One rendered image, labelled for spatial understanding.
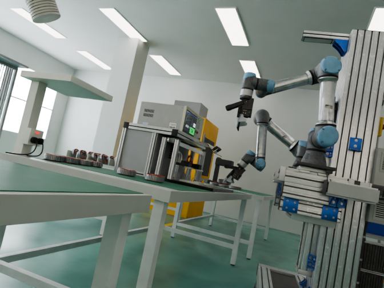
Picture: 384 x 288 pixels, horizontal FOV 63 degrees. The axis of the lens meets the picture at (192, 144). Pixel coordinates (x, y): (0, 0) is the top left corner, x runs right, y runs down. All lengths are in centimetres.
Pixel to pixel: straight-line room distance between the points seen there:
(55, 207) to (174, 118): 180
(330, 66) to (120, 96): 494
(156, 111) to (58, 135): 808
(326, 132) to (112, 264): 141
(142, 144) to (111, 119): 415
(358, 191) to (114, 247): 142
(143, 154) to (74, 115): 797
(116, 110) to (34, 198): 584
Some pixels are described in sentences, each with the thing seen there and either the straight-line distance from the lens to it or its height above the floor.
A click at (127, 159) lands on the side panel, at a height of 84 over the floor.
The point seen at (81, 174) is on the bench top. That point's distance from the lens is 155.
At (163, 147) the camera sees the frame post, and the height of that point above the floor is 98.
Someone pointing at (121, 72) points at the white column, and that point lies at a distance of 660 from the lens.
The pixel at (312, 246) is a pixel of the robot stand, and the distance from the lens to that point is 232.
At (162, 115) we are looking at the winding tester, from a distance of 240.
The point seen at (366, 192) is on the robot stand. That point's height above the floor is 92.
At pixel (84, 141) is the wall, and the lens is 973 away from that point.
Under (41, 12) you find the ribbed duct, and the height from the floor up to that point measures 156.
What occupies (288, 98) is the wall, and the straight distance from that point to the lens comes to 786.
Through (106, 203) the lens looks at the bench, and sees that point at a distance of 76.
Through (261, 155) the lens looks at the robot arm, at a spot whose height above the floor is 108.
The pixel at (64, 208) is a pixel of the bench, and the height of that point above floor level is 72.
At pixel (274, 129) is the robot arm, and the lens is 269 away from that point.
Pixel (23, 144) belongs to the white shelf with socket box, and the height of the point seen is 81.
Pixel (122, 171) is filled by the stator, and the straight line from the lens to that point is 186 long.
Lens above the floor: 83
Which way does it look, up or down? 5 degrees up
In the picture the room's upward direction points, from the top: 11 degrees clockwise
